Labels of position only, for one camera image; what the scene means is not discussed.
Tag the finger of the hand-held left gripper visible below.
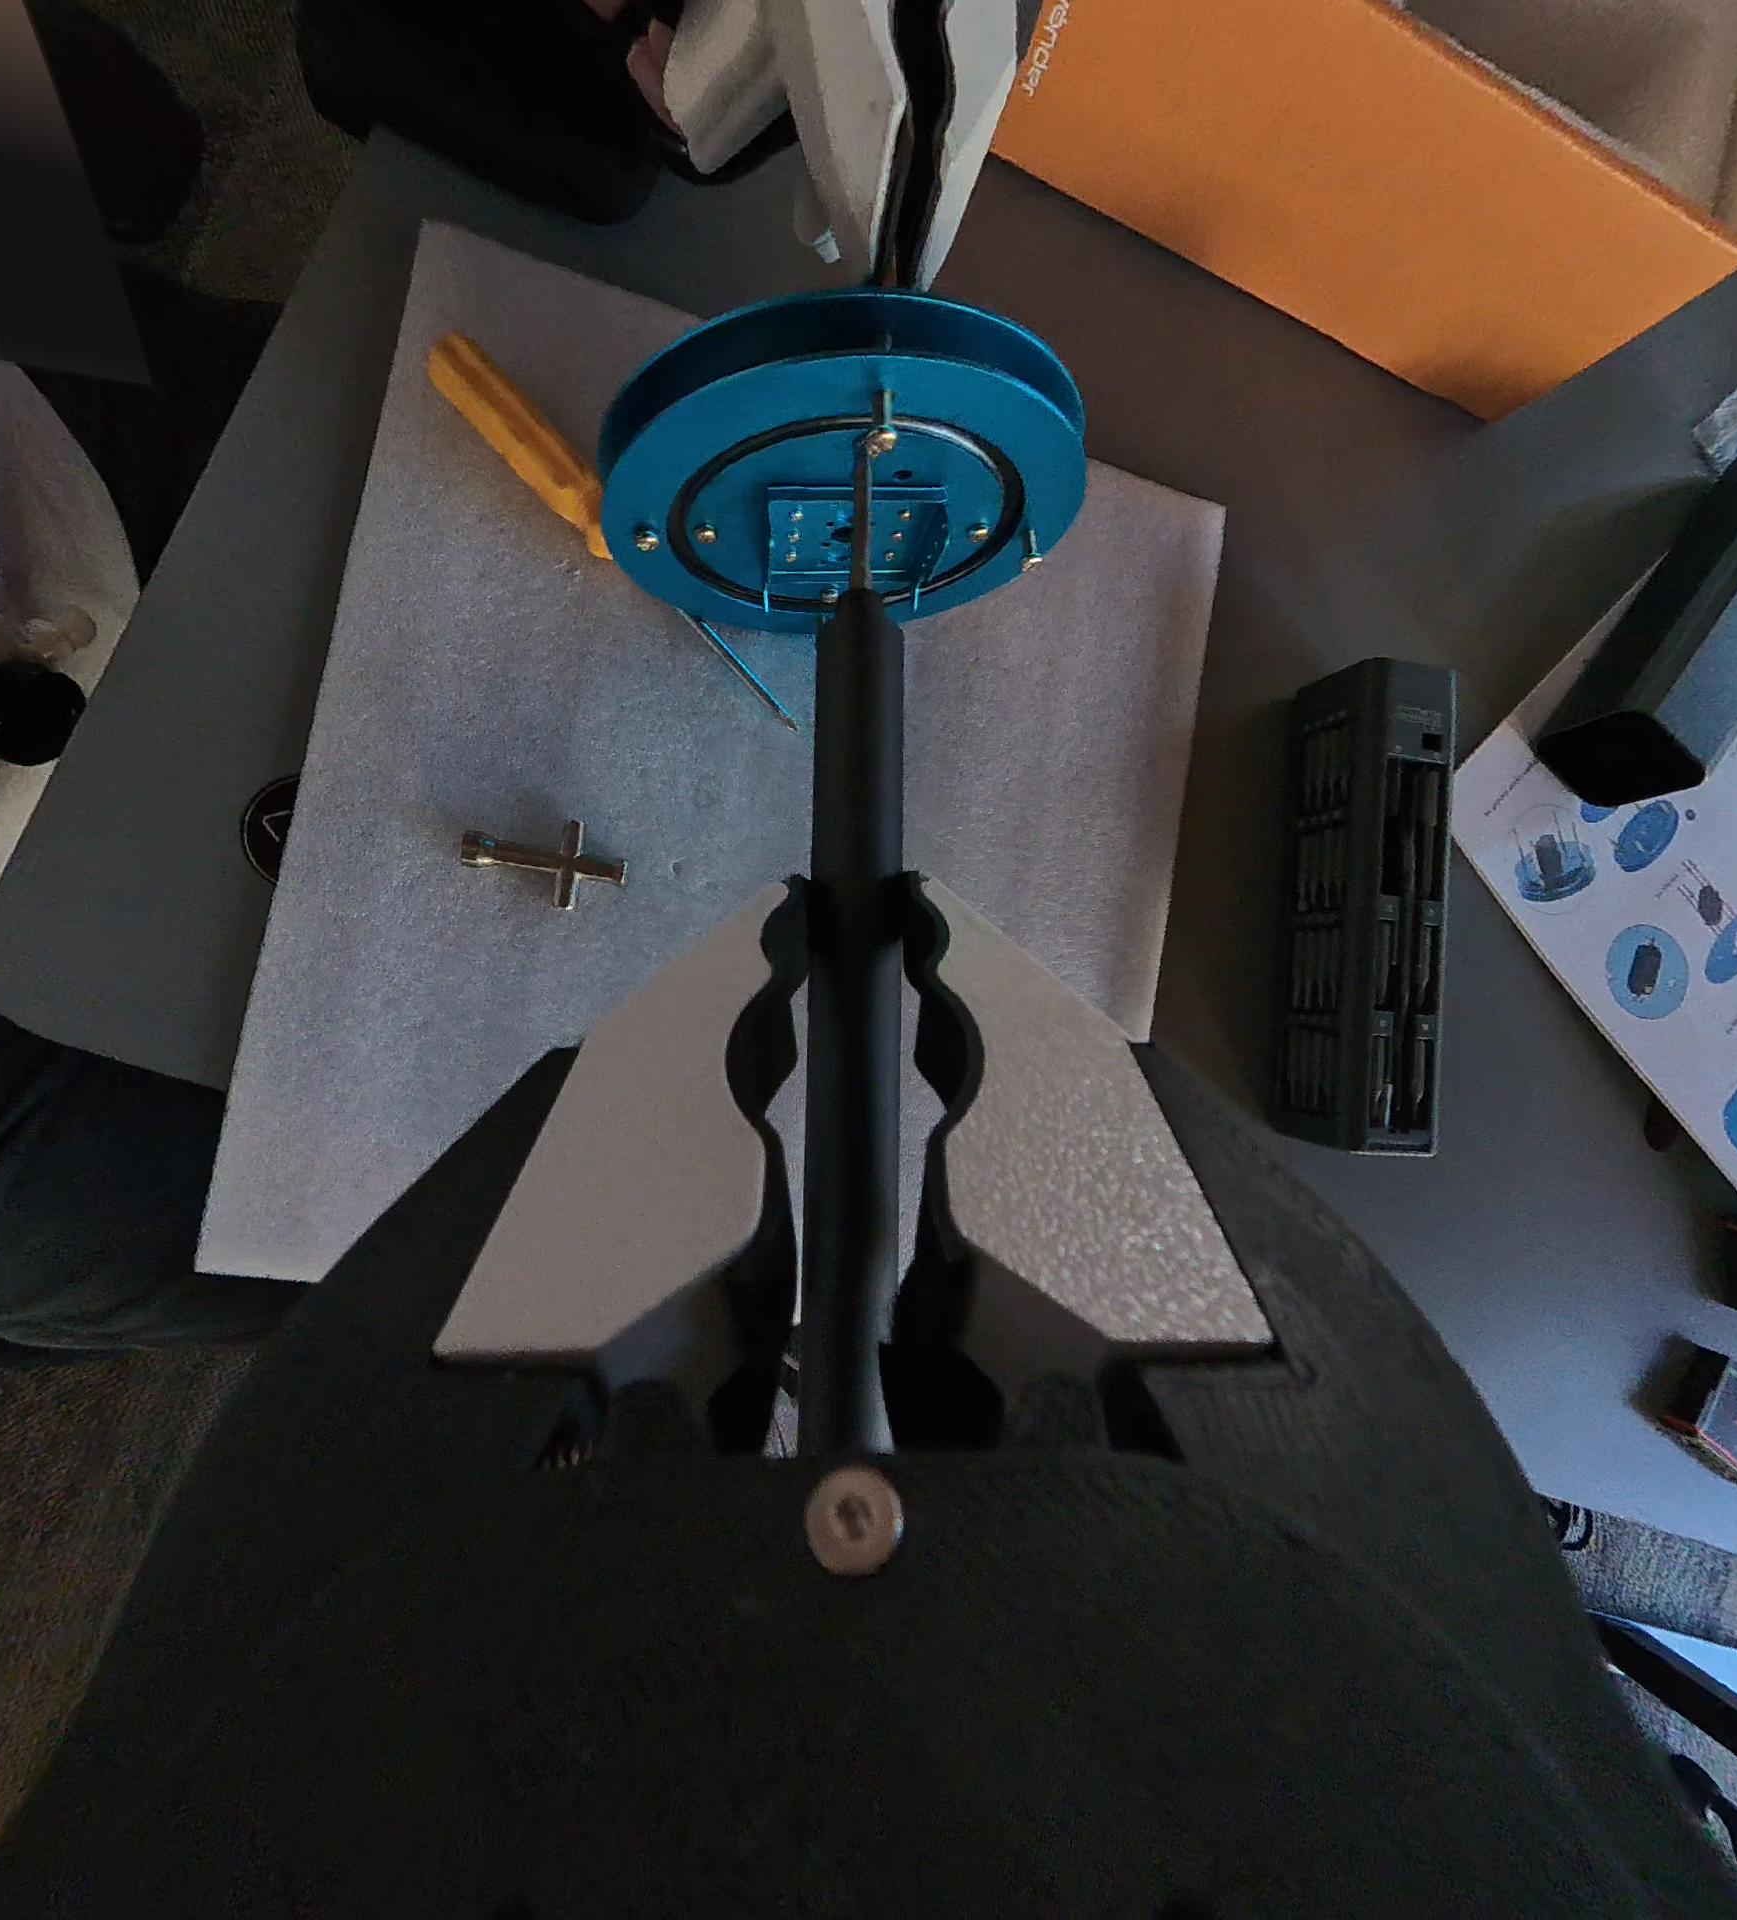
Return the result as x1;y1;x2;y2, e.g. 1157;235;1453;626
906;0;1032;298
783;0;916;282

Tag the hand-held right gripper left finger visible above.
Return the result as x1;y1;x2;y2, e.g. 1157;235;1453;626
431;872;817;1457

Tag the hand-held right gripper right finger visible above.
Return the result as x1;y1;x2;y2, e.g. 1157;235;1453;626
883;867;1278;1457

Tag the blue metal wheel assembly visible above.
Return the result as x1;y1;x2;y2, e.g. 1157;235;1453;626
600;287;1089;629

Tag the black precision screwdriver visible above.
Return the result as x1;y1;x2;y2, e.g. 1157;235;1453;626
791;417;912;1459

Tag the dark grey desk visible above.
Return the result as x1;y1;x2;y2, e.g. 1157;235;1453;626
0;129;1737;1575

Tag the person's left hand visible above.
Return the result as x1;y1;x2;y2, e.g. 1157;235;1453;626
626;20;683;139

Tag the silver cross wrench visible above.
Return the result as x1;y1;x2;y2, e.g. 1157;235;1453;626
457;822;633;905

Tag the orange cardboard box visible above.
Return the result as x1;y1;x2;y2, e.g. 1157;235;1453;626
988;0;1737;421

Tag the black screwdriver bit case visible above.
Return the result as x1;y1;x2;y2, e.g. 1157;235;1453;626
1274;658;1459;1159

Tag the white foam mat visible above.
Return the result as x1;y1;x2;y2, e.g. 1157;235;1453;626
196;219;1229;1286

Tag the printed instruction sheet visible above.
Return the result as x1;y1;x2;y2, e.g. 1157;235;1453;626
1453;645;1737;1246

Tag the small black box red print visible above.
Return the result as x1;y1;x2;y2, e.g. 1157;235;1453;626
1632;1337;1737;1498

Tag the black rectangular case sleeve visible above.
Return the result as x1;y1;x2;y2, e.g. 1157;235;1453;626
1535;417;1737;807

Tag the yellow handled screwdriver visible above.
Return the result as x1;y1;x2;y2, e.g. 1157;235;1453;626
429;334;798;733

